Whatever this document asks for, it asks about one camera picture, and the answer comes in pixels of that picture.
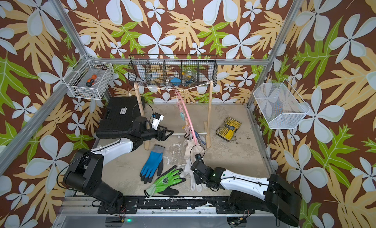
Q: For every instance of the black wire basket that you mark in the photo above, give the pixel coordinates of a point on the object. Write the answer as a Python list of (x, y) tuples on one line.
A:
[(159, 70)]

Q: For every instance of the yellow drill bit box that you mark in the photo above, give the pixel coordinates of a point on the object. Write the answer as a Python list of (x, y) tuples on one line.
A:
[(228, 129)]

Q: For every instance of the blue object in basket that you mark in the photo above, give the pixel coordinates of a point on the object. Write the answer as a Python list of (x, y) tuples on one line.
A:
[(175, 82)]

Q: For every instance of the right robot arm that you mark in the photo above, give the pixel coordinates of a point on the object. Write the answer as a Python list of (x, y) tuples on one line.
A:
[(273, 194)]

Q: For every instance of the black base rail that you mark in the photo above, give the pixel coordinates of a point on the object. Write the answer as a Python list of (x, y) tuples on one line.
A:
[(134, 204)]

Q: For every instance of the clear bottle in basket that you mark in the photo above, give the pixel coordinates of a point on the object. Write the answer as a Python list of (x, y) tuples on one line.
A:
[(190, 76)]

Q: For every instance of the pink clip hanger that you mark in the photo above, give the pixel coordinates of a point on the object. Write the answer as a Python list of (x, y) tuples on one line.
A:
[(184, 114)]

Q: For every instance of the blue rubber glove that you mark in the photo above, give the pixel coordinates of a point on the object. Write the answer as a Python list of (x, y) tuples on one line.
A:
[(153, 165)]

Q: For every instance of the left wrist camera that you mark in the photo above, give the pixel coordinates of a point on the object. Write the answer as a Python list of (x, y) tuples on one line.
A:
[(156, 119)]

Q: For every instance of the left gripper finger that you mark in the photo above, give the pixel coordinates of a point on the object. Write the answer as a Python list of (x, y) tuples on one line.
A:
[(169, 131), (167, 137)]

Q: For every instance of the black plastic tool case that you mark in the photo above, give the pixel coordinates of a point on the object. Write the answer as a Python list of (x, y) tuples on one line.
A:
[(118, 119)]

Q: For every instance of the white mesh basket right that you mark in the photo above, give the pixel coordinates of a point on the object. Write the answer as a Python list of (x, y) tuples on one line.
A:
[(281, 105)]

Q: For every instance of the green rubber glove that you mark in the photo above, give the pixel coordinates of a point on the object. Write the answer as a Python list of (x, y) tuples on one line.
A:
[(164, 183)]

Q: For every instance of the wooden drying rack frame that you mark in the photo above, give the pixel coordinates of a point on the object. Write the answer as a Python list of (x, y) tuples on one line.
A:
[(207, 123)]

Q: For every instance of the white cotton glove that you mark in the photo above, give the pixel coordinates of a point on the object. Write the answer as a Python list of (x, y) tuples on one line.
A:
[(187, 172)]

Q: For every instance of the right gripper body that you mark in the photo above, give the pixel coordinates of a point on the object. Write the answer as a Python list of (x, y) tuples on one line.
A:
[(200, 180)]

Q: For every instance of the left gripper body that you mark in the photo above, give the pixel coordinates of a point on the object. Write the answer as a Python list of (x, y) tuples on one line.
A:
[(158, 136)]

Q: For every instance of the orange black screwdriver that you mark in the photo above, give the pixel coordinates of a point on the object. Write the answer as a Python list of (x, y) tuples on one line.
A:
[(91, 81)]

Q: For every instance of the white wire basket left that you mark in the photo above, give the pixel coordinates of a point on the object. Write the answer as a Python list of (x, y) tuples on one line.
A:
[(82, 71)]

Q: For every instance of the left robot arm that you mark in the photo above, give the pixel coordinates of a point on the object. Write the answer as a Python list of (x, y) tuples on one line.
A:
[(84, 173)]

